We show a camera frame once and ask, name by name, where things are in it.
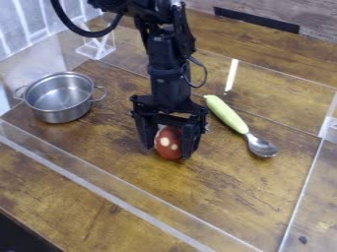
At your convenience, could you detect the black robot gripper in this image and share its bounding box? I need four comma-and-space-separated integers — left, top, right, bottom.
128, 65, 210, 160

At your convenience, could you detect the red toy mushroom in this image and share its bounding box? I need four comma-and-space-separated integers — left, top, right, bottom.
153, 126, 181, 159

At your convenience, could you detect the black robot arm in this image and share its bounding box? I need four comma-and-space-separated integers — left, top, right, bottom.
88, 0, 208, 159

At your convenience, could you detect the silver metal pot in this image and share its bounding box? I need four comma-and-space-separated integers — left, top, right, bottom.
13, 71, 107, 124

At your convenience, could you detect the clear acrylic triangle stand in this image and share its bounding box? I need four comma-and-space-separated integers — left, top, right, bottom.
74, 31, 116, 60

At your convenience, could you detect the clear acrylic front barrier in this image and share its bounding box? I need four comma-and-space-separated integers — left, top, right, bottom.
0, 119, 263, 252

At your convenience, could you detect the clear acrylic barrier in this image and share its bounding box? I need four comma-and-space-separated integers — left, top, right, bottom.
278, 93, 337, 252
0, 119, 263, 252

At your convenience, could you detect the clear acrylic right barrier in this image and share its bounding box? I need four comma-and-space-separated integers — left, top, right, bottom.
278, 93, 337, 252

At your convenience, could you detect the green handled metal spoon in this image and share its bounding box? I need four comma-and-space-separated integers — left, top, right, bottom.
204, 94, 279, 158

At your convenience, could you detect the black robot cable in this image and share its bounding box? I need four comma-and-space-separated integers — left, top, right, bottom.
48, 0, 125, 38

